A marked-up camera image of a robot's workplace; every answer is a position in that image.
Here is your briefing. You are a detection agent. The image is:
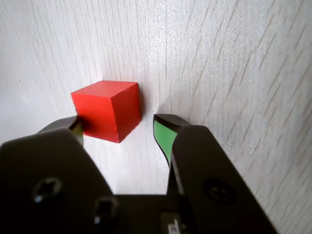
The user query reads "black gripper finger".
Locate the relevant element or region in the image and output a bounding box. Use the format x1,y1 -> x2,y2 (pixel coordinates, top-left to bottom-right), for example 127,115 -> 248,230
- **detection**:
0,116 -> 120,234
153,114 -> 278,234

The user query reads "red wooden cube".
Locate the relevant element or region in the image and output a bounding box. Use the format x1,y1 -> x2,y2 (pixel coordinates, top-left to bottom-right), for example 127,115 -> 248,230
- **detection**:
71,80 -> 142,144

